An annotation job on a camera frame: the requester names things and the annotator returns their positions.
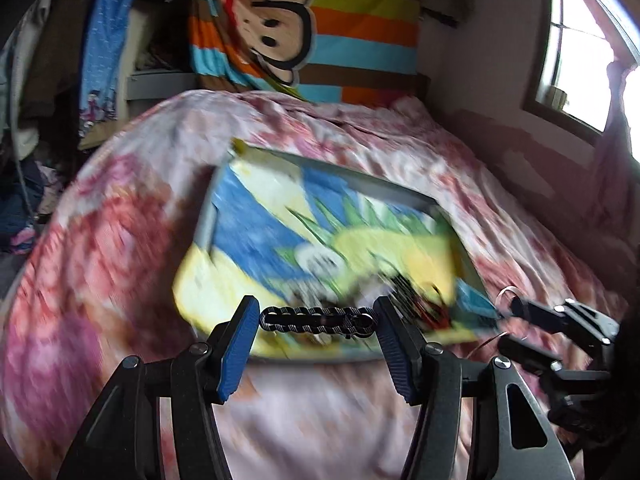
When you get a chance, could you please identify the beige hair claw clip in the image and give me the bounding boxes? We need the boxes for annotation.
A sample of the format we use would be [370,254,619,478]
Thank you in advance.
[295,244,352,282]

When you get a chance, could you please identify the black and white woven bracelet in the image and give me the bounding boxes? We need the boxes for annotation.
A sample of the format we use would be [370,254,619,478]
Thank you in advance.
[259,306,377,339]

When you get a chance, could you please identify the silver metal ring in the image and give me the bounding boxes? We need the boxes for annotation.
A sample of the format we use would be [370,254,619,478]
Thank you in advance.
[469,332,507,362]
[497,285,522,312]

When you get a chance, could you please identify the hanging clothes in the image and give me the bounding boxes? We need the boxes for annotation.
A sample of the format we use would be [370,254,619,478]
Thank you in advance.
[0,0,87,257]

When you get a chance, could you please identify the pink floral blanket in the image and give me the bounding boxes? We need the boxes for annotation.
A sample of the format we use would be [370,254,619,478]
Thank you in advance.
[0,89,632,480]

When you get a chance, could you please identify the red string bracelet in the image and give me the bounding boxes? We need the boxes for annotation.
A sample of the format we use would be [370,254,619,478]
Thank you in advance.
[400,294,452,332]

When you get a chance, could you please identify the blue dotted curtain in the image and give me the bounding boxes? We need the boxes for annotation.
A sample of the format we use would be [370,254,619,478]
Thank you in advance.
[79,0,152,137]

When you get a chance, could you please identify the striped monkey print blanket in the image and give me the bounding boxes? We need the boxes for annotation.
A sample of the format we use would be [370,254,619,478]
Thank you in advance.
[189,0,427,107]

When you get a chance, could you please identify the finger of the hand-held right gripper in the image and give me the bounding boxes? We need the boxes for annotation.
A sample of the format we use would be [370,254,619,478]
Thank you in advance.
[510,298,621,347]
[499,334,566,376]

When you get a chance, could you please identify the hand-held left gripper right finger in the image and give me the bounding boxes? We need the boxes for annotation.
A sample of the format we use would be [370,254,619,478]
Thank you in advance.
[374,296,576,480]

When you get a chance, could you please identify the window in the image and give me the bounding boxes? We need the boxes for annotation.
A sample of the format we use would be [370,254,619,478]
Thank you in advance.
[522,0,640,135]

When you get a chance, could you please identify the pink curtain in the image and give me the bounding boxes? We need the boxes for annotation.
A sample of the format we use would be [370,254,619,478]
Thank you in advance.
[589,57,640,243]

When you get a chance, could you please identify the dark wooden bead bracelet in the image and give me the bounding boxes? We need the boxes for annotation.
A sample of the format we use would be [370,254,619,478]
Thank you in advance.
[350,269,437,322]

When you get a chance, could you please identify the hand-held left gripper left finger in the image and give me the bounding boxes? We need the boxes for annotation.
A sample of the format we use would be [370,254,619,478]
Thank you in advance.
[57,295,261,480]

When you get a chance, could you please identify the grey box with dinosaur drawing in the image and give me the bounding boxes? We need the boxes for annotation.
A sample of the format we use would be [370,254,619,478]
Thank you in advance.
[172,140,493,362]

